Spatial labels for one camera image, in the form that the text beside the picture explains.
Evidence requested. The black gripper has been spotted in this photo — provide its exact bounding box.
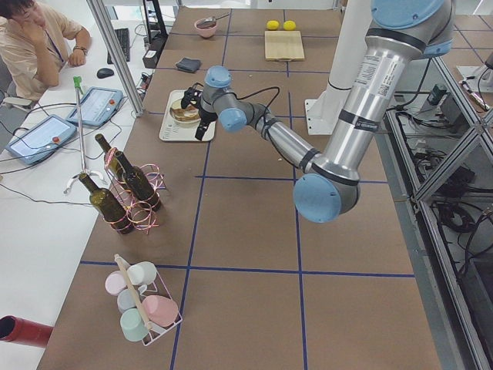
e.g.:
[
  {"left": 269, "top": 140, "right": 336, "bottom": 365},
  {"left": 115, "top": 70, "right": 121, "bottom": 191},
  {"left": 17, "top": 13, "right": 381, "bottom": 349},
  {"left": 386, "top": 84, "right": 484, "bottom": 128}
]
[{"left": 180, "top": 86, "right": 211, "bottom": 140}]

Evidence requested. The bread slice sandwich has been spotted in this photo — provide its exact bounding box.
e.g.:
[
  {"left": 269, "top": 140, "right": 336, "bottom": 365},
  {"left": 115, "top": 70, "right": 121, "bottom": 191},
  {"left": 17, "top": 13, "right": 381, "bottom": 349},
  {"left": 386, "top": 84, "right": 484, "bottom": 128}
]
[{"left": 169, "top": 99, "right": 200, "bottom": 123}]

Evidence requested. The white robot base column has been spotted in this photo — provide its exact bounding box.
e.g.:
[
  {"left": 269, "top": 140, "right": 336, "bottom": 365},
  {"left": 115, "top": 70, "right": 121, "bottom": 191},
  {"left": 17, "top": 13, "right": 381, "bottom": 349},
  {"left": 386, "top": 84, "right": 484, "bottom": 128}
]
[{"left": 305, "top": 0, "right": 372, "bottom": 136}]

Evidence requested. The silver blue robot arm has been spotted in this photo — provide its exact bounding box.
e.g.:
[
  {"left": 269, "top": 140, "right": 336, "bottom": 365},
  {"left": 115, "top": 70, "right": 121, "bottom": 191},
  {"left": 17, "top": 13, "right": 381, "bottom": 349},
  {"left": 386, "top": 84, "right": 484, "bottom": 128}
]
[{"left": 181, "top": 1, "right": 455, "bottom": 223}]

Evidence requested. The white serving tray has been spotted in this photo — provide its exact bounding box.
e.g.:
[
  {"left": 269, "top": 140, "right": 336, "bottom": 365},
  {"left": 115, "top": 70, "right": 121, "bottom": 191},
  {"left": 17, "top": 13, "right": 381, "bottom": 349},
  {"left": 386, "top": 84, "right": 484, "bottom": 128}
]
[{"left": 159, "top": 89, "right": 200, "bottom": 142}]

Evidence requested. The dark grey folded cloth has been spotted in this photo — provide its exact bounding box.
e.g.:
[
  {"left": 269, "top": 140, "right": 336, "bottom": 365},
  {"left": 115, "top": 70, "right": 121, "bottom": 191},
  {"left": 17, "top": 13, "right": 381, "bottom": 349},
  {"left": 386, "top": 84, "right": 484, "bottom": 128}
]
[{"left": 176, "top": 57, "right": 202, "bottom": 73}]

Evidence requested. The black box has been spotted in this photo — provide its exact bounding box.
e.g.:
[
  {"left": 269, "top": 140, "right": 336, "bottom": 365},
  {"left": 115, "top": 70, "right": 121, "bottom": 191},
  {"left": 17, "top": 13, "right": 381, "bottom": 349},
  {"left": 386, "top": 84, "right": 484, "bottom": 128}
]
[{"left": 143, "top": 39, "right": 166, "bottom": 69}]

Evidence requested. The pink bowl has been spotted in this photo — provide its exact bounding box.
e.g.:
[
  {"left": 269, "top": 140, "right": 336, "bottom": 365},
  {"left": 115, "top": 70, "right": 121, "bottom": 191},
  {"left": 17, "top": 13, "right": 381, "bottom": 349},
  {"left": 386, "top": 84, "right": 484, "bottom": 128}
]
[{"left": 194, "top": 18, "right": 217, "bottom": 39}]

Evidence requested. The metal scoop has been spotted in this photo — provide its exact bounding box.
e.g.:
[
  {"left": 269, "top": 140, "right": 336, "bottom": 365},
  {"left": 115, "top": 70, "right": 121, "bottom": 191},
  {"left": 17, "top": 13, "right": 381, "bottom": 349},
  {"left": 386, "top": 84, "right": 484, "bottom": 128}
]
[{"left": 196, "top": 12, "right": 230, "bottom": 29}]

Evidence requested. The green wine bottle middle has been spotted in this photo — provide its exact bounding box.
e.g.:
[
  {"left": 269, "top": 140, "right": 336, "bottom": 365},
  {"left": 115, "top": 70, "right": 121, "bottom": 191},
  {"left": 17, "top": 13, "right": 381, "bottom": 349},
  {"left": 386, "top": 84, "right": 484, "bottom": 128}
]
[{"left": 115, "top": 150, "right": 162, "bottom": 211}]

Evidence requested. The green wine bottle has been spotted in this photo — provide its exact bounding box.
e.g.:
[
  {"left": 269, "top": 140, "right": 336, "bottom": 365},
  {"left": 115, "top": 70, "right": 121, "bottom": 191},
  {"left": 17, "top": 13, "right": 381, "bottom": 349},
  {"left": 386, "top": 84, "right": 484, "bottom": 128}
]
[
  {"left": 95, "top": 133, "right": 123, "bottom": 183},
  {"left": 115, "top": 150, "right": 162, "bottom": 211},
  {"left": 79, "top": 173, "right": 134, "bottom": 234}
]

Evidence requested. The blue teach pendant far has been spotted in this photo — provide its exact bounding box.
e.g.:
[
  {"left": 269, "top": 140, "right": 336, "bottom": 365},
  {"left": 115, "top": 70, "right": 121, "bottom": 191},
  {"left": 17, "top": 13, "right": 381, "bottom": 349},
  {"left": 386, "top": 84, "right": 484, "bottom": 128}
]
[{"left": 80, "top": 86, "right": 123, "bottom": 127}]

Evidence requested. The blue teach pendant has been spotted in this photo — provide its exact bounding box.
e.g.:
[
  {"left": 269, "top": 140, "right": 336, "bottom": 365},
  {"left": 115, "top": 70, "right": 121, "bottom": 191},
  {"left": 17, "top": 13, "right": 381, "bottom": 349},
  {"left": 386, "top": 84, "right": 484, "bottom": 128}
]
[
  {"left": 80, "top": 86, "right": 123, "bottom": 127},
  {"left": 6, "top": 115, "right": 76, "bottom": 165}
]

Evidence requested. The black computer mouse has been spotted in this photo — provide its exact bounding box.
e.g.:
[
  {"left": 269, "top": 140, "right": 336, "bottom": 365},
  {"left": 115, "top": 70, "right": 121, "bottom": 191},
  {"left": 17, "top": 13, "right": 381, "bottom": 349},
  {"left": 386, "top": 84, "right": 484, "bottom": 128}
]
[{"left": 96, "top": 68, "right": 115, "bottom": 79}]

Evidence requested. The green wine bottle back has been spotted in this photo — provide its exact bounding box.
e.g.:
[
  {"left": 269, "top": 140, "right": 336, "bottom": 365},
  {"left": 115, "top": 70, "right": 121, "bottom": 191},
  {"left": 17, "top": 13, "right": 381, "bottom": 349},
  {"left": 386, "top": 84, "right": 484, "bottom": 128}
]
[{"left": 95, "top": 133, "right": 123, "bottom": 183}]

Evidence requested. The black keyboard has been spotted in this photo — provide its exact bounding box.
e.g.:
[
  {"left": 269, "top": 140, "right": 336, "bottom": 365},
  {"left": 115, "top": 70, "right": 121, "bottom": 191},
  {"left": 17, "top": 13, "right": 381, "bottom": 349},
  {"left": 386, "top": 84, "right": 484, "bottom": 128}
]
[{"left": 114, "top": 28, "right": 131, "bottom": 62}]

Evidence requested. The wooden cutting board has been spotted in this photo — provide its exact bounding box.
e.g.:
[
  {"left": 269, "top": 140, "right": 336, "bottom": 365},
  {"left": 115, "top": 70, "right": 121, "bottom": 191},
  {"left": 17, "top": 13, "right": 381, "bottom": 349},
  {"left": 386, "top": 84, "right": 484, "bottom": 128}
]
[{"left": 264, "top": 31, "right": 305, "bottom": 62}]

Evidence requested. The yellow lemon left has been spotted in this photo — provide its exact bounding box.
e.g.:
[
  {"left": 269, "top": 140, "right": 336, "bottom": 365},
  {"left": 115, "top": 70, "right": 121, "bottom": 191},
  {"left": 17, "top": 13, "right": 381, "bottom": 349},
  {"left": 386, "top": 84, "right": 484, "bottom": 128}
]
[{"left": 266, "top": 20, "right": 280, "bottom": 31}]

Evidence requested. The yellow lemon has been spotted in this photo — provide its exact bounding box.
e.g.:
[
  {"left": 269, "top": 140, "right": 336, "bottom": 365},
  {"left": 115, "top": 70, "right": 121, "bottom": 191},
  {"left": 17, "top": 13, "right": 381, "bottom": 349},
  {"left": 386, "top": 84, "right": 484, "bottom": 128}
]
[
  {"left": 283, "top": 20, "right": 297, "bottom": 31},
  {"left": 266, "top": 20, "right": 280, "bottom": 31}
]

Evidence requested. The reacher grabber tool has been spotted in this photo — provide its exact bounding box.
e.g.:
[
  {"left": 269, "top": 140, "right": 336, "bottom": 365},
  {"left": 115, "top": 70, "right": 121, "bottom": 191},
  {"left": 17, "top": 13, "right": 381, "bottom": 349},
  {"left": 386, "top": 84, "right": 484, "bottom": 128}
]
[{"left": 63, "top": 76, "right": 107, "bottom": 195}]

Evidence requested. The yellow lemon right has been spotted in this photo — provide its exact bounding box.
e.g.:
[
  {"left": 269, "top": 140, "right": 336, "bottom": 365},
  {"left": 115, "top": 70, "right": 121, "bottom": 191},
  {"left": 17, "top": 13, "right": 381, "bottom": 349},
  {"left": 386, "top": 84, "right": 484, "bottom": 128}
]
[{"left": 283, "top": 20, "right": 297, "bottom": 31}]

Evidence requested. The green wine bottle front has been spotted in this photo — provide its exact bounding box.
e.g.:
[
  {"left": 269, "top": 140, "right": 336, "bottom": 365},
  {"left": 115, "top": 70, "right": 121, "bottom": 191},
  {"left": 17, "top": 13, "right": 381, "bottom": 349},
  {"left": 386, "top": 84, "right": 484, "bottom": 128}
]
[{"left": 79, "top": 173, "right": 134, "bottom": 234}]

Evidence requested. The blue teach pendant near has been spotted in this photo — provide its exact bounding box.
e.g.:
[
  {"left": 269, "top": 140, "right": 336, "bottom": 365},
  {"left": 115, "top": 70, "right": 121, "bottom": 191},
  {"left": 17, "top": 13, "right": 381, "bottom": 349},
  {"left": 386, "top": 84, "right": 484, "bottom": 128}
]
[{"left": 6, "top": 115, "right": 76, "bottom": 165}]

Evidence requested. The white cup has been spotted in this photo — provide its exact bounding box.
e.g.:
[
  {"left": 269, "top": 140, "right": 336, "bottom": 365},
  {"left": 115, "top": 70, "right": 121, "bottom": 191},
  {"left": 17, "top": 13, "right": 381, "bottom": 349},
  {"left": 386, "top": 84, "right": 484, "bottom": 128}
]
[{"left": 126, "top": 261, "right": 157, "bottom": 285}]

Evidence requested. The seated person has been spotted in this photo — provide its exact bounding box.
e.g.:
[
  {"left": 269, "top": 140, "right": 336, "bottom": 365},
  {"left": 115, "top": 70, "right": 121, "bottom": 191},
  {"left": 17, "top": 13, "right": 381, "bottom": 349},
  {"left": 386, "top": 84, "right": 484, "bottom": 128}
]
[{"left": 1, "top": 1, "right": 92, "bottom": 102}]

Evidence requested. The light pink cup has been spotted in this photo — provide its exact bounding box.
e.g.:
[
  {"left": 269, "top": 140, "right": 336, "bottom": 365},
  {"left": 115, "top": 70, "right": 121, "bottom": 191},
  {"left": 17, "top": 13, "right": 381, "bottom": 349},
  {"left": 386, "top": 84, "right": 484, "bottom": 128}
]
[{"left": 105, "top": 271, "right": 127, "bottom": 296}]

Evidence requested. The grey cup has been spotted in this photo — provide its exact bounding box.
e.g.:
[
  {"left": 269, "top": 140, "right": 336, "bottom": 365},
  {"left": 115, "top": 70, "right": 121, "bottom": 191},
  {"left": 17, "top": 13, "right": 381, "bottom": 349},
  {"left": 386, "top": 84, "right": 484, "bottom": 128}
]
[{"left": 116, "top": 288, "right": 136, "bottom": 314}]

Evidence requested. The mint green cup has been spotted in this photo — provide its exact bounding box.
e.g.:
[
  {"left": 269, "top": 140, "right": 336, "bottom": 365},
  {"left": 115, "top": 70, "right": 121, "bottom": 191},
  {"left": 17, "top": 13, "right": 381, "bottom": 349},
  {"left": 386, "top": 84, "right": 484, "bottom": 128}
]
[{"left": 119, "top": 308, "right": 149, "bottom": 342}]

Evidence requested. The red tube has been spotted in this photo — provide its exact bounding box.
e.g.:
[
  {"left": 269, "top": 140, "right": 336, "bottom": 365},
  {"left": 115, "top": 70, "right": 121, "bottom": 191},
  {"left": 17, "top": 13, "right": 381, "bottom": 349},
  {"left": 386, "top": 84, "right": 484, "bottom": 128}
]
[{"left": 1, "top": 315, "right": 53, "bottom": 348}]

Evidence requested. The aluminium frame post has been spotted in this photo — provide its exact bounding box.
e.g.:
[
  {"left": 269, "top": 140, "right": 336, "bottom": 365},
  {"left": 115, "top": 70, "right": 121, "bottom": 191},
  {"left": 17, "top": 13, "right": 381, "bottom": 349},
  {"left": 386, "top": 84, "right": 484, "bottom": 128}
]
[{"left": 86, "top": 0, "right": 144, "bottom": 117}]

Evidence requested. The wooden rack handle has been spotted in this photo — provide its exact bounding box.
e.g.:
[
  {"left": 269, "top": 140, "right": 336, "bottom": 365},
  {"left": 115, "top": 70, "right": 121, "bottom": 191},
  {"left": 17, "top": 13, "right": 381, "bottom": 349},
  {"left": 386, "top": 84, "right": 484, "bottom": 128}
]
[{"left": 114, "top": 254, "right": 152, "bottom": 330}]

